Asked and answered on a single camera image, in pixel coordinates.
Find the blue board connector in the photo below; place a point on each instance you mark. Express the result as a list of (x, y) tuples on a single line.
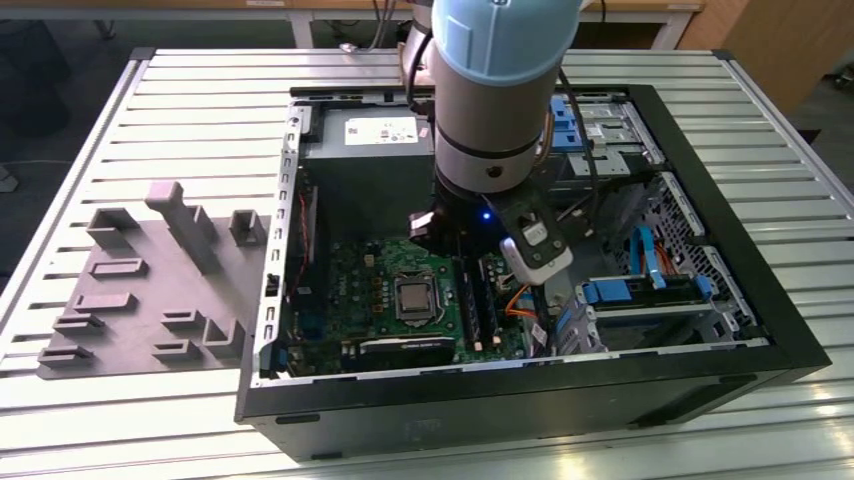
[(311, 327)]

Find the black RAM slot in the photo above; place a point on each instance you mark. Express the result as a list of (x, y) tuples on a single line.
[(483, 310), (492, 310)]

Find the metal disk bay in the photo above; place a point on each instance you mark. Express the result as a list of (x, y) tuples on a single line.
[(654, 312)]

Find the blue disk carrier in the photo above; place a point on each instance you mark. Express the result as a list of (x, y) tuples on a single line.
[(607, 292)]

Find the grey power supply unit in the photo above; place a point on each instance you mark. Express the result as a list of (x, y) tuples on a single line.
[(360, 190)]

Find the black graphics card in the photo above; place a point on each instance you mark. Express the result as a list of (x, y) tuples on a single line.
[(400, 352)]

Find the CPU socket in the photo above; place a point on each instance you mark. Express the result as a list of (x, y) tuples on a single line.
[(416, 274)]

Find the white-framed wooden workbench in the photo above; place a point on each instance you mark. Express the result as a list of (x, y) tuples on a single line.
[(640, 16)]

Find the black PC case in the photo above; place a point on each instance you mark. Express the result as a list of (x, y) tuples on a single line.
[(467, 420)]

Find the metal drive cage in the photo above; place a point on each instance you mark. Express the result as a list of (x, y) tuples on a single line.
[(607, 165)]

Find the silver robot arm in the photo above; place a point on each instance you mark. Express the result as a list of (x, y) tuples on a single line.
[(487, 100)]

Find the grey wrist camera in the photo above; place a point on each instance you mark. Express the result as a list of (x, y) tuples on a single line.
[(540, 252)]

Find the green motherboard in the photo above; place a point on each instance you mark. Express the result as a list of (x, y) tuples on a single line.
[(353, 260)]

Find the blue drive bay latch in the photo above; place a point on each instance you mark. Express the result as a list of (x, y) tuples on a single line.
[(567, 142), (562, 117)]

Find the wooden cabinet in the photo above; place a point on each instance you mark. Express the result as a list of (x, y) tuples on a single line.
[(787, 50)]

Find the grey parts rack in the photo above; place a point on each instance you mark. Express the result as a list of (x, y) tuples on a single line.
[(120, 350)]

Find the small dark wrist camera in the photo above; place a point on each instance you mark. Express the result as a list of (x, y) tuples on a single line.
[(423, 227)]

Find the silver CPU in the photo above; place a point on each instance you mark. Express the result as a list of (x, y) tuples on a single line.
[(415, 298)]

